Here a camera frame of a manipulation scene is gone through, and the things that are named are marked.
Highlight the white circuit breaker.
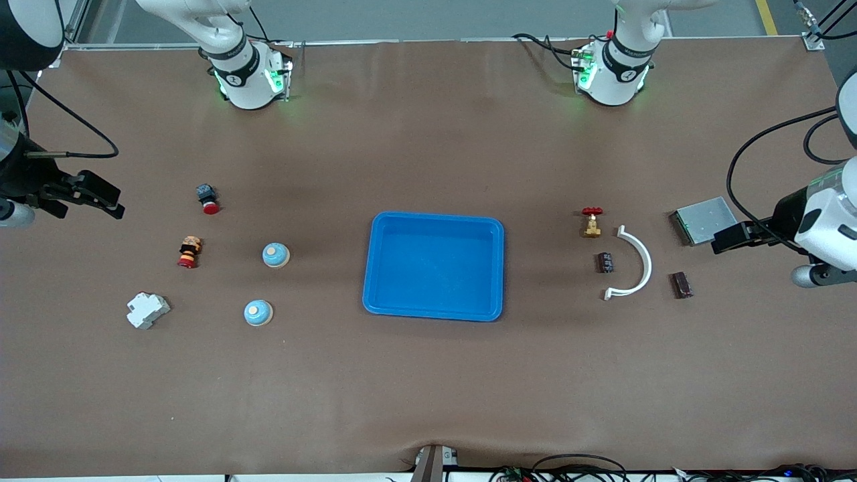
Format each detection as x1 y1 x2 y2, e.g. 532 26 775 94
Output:
126 292 171 331

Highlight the brown table mat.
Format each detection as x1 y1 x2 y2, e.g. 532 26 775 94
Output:
0 37 857 477

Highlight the black looped cable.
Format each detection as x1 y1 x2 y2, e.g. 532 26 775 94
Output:
532 454 627 482

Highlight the black cable bundle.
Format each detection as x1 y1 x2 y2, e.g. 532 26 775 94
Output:
673 463 857 482

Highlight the aluminium frame post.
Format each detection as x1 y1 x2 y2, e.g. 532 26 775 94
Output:
57 0 91 68
800 0 851 51

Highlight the white curved plastic bracket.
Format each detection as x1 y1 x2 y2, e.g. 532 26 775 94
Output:
604 225 653 301

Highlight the grey metal box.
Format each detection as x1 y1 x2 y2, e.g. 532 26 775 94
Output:
670 197 743 247

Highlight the red emergency stop orange body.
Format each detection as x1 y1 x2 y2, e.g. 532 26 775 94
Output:
177 236 203 270

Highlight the black left arm base cable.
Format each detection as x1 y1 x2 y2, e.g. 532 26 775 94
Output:
512 32 583 71

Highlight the black arm base cable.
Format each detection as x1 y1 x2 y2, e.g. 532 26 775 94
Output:
512 32 583 71
246 5 295 48

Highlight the blue plastic tray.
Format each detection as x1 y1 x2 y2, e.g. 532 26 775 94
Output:
362 212 505 323

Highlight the black right arm base cable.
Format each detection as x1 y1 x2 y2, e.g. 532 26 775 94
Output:
246 5 295 48

